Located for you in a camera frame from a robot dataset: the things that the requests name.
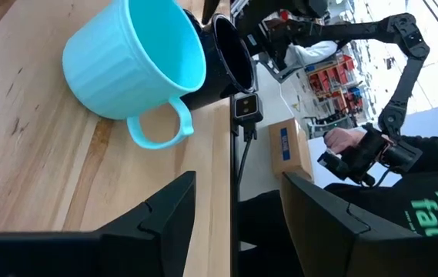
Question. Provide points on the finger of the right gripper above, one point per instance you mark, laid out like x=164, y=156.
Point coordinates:
x=210, y=9

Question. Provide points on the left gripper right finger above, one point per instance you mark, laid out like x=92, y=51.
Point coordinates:
x=338, y=238

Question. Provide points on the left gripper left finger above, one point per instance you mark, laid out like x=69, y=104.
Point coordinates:
x=145, y=238

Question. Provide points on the black speckled enamel mug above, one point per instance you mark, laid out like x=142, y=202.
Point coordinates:
x=211, y=69

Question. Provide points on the turquoise ceramic mug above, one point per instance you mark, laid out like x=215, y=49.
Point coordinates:
x=107, y=77

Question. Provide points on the white fabric bundle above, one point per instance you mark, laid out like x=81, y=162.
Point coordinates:
x=311, y=54

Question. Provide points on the person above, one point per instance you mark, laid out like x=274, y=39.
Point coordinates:
x=415, y=200

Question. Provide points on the red storage bin rack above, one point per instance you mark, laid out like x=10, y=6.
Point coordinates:
x=330, y=81

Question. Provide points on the cardboard box blue label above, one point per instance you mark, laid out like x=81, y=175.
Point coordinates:
x=295, y=154

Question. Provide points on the person's hand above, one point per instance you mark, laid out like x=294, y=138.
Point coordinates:
x=342, y=140

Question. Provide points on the small black camera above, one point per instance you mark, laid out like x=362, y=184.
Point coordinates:
x=247, y=107

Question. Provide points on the black table frame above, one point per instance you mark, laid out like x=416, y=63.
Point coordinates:
x=234, y=173

